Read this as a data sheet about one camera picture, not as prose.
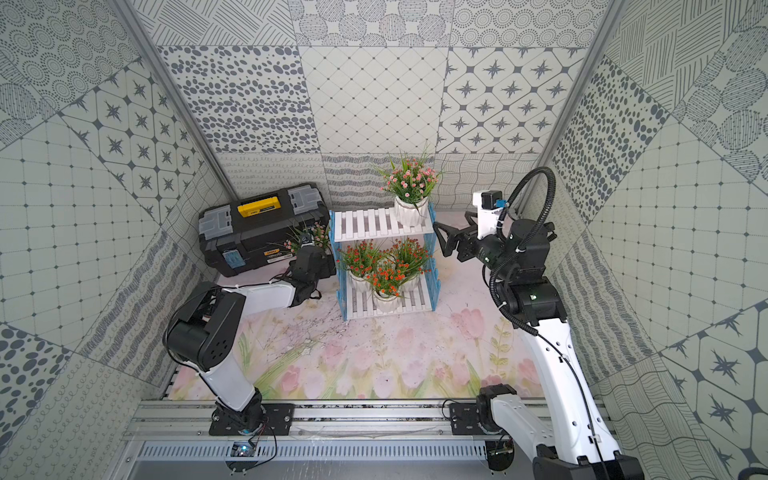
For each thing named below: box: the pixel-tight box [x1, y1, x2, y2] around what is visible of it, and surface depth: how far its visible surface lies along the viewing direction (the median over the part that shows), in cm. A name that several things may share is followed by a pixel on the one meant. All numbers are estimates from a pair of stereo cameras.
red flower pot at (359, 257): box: [336, 239, 383, 293], surface depth 90 cm
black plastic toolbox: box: [198, 183, 330, 277], surface depth 95 cm
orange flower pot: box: [366, 257, 417, 313], surface depth 87 cm
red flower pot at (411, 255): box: [387, 237, 432, 291], surface depth 90 cm
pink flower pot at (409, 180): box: [380, 146, 440, 226], surface depth 74 cm
